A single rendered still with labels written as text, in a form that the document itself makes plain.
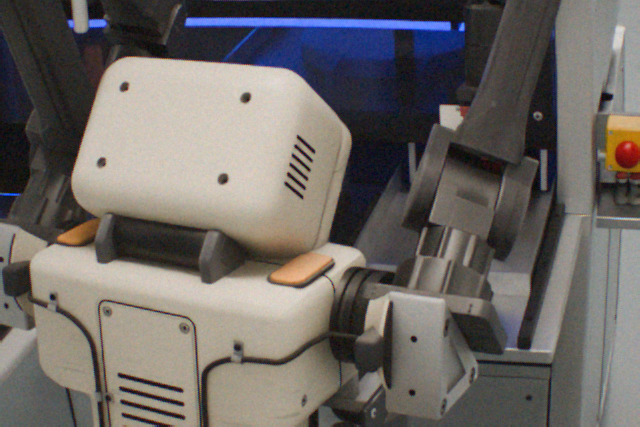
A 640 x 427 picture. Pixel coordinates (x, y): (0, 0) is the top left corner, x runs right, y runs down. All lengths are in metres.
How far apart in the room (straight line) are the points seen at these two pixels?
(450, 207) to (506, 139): 0.09
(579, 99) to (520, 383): 0.51
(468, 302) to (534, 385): 1.09
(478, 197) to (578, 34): 0.77
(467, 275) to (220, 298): 0.21
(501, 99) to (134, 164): 0.33
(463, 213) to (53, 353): 0.39
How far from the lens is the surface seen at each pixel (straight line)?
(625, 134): 1.94
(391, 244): 1.93
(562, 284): 1.81
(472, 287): 1.11
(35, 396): 2.53
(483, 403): 2.20
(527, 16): 1.20
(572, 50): 1.91
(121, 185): 1.13
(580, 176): 1.98
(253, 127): 1.09
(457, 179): 1.17
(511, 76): 1.19
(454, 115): 1.97
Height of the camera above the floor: 1.75
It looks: 24 degrees down
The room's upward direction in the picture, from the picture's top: 4 degrees counter-clockwise
